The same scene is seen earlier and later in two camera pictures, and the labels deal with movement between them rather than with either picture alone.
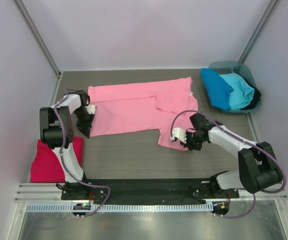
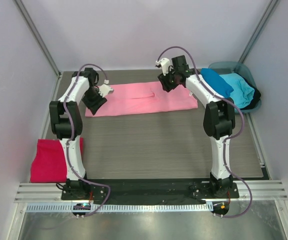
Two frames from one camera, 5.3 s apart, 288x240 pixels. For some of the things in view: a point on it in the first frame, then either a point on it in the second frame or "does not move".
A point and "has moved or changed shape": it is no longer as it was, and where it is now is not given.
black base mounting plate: (146, 191) does not move
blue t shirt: (218, 91) does not move
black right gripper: (190, 139) to (166, 83)
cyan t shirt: (243, 93) does not move
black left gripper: (84, 124) to (95, 103)
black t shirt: (257, 95) does not move
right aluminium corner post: (255, 36) does not move
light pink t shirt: (142, 106) has moved or changed shape
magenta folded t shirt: (46, 166) does not move
